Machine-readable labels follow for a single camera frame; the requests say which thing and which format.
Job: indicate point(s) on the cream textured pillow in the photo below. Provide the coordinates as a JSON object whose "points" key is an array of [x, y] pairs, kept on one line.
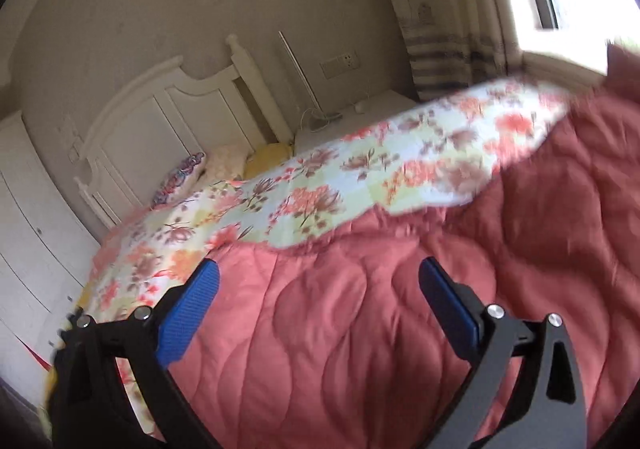
{"points": [[225, 161]]}

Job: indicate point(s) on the wall switch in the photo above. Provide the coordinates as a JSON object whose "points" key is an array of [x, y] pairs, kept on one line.
{"points": [[70, 136]]}

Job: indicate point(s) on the colourful patterned pillow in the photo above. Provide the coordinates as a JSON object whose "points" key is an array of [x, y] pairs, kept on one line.
{"points": [[177, 179]]}

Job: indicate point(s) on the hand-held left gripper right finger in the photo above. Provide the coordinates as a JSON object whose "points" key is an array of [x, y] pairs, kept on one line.
{"points": [[445, 304]]}

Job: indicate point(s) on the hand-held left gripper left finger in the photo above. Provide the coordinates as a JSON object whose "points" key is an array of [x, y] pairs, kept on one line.
{"points": [[192, 304]]}

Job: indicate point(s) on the white wardrobe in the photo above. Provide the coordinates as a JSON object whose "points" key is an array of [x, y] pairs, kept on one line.
{"points": [[35, 229]]}

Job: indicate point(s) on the white nightstand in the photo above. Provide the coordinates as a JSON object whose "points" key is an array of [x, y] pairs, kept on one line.
{"points": [[390, 104]]}

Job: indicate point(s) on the floral bed sheet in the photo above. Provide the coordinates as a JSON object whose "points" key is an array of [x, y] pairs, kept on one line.
{"points": [[320, 179]]}

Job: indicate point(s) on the striped printed curtain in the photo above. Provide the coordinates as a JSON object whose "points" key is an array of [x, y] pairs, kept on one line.
{"points": [[440, 29]]}

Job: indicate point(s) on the beige wall socket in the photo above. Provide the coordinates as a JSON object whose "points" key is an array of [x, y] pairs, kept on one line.
{"points": [[340, 64]]}

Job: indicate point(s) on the white wooden headboard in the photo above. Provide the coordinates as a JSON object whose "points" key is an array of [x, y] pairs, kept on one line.
{"points": [[150, 129]]}

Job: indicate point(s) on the beige window ledge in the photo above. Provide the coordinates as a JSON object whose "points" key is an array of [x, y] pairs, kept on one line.
{"points": [[560, 59]]}

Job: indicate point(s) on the yellow pillow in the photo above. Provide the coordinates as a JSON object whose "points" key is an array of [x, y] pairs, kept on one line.
{"points": [[267, 156]]}

